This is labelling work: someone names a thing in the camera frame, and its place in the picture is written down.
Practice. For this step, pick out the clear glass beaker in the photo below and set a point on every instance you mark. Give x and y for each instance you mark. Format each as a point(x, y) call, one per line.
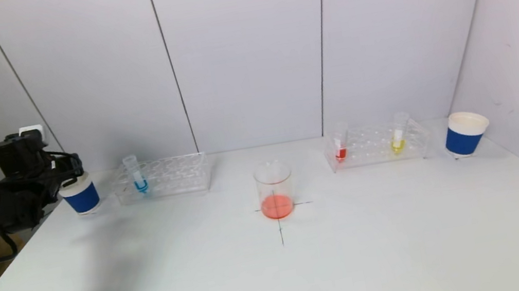
point(277, 206)

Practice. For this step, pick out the clear acrylic test tube rack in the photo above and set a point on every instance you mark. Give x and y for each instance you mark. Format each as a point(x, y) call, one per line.
point(369, 150)
point(166, 182)

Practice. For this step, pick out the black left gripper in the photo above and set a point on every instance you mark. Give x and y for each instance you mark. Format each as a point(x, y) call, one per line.
point(67, 175)

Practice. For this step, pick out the blue pigment test tube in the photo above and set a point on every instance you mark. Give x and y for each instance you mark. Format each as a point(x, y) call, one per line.
point(141, 186)

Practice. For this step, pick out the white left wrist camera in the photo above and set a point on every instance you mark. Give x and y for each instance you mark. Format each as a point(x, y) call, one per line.
point(33, 130)

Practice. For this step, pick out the white paper cup blue sleeve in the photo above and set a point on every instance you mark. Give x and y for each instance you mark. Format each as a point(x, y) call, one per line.
point(84, 199)
point(463, 141)

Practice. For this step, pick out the yellow pigment test tube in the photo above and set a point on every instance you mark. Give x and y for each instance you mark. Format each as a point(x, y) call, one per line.
point(397, 146)

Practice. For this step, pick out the red pigment test tube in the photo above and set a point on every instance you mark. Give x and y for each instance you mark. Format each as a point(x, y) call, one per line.
point(341, 154)

